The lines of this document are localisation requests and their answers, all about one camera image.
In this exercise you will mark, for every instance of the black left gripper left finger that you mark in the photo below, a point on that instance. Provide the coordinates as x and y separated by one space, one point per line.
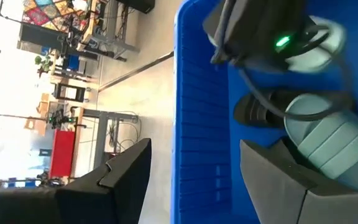
89 202

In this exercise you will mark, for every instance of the black open shelf frame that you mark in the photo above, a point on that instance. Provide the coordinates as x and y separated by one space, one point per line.
56 91

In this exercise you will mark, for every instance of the red cabinet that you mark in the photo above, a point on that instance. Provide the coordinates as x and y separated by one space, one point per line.
62 154

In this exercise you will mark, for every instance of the green rubber slide sandal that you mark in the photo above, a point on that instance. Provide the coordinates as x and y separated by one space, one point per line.
331 143
303 63

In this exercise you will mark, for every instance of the black rubber slide sandal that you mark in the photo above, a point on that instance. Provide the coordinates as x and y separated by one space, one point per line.
250 110

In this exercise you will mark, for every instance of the grey metal workbench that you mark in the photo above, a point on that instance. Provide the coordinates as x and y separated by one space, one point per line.
102 137

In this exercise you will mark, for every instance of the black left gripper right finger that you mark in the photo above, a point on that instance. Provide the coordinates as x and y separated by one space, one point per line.
284 199

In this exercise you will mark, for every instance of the colourful patchwork quilt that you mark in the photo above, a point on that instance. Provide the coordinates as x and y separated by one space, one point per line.
51 12

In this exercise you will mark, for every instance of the blue plastic bin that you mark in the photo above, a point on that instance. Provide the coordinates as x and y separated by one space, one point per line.
204 124

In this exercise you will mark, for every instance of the green potted plant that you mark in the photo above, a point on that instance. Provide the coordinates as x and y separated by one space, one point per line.
43 63

